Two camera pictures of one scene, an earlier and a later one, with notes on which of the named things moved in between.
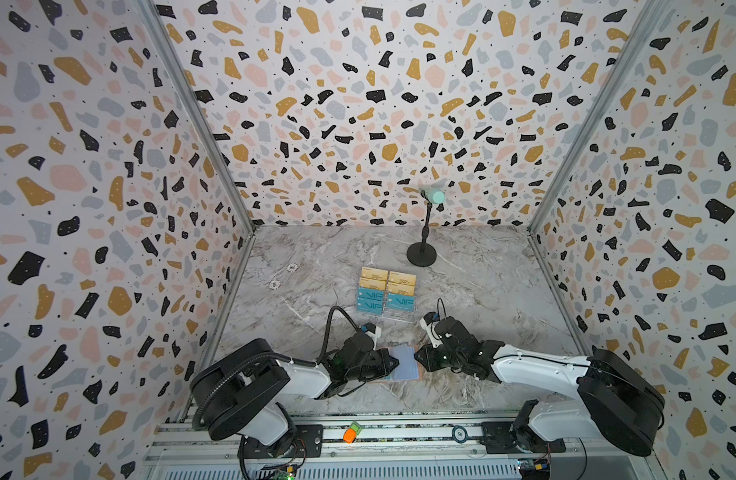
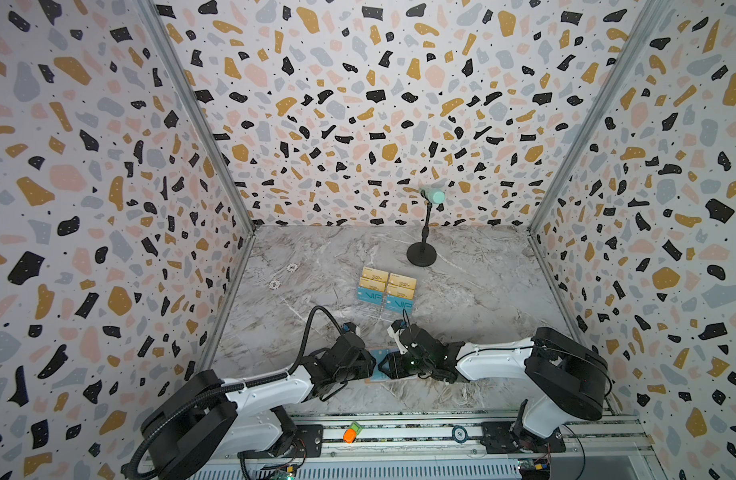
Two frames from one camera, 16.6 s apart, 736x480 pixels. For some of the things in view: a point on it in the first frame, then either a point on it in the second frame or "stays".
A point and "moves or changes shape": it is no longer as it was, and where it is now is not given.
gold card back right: x=402 y=278 stays
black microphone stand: x=423 y=254 stays
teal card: x=370 y=303 moves or changes shape
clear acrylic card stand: x=391 y=295 stays
